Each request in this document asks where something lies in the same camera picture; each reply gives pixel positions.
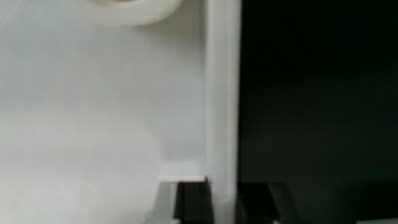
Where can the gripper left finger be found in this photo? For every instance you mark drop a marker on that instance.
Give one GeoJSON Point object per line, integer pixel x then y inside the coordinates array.
{"type": "Point", "coordinates": [183, 201]}

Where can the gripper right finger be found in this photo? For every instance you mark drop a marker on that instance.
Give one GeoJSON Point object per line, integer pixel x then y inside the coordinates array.
{"type": "Point", "coordinates": [265, 204]}

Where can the white square tabletop part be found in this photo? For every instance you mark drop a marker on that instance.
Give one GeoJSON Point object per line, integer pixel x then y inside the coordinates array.
{"type": "Point", "coordinates": [117, 109]}

